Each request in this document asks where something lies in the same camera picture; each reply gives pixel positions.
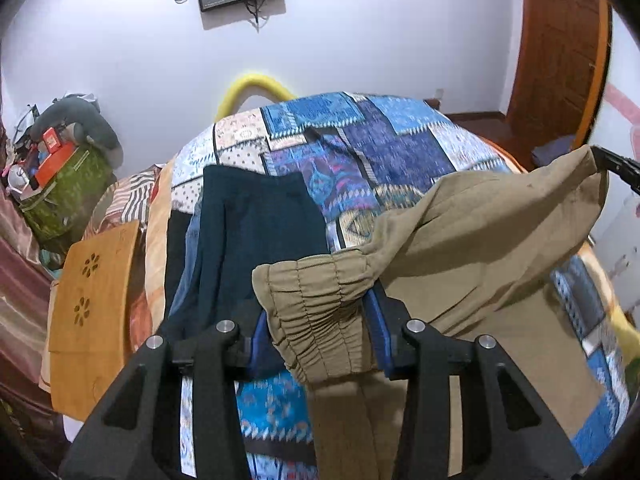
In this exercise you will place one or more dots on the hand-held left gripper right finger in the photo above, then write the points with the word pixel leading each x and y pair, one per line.
pixel 378 335

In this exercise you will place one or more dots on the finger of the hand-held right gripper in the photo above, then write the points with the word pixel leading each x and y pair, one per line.
pixel 617 165

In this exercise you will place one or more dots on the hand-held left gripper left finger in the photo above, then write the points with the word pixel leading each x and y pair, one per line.
pixel 260 347

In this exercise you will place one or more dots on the khaki pants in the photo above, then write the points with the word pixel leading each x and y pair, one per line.
pixel 475 260

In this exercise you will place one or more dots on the dark teal folded garment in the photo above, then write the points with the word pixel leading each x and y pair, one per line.
pixel 240 250

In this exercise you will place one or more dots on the wooden door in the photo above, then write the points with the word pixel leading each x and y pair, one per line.
pixel 555 55

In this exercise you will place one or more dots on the wooden lap table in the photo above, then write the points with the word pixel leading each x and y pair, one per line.
pixel 95 310

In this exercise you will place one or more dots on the blue patchwork bed cover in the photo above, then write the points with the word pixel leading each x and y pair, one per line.
pixel 370 155

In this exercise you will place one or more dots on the striped cloth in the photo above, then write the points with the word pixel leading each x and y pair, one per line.
pixel 125 200

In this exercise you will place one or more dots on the maroon curtain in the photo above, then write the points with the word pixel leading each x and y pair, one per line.
pixel 20 310

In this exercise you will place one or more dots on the green bag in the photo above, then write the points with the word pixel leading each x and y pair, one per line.
pixel 65 190

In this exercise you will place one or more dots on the yellow foam tube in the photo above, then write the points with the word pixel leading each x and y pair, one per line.
pixel 250 91

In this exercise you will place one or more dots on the orange box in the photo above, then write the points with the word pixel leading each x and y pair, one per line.
pixel 50 160

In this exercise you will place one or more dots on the grey plush toy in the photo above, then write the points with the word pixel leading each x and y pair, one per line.
pixel 80 122

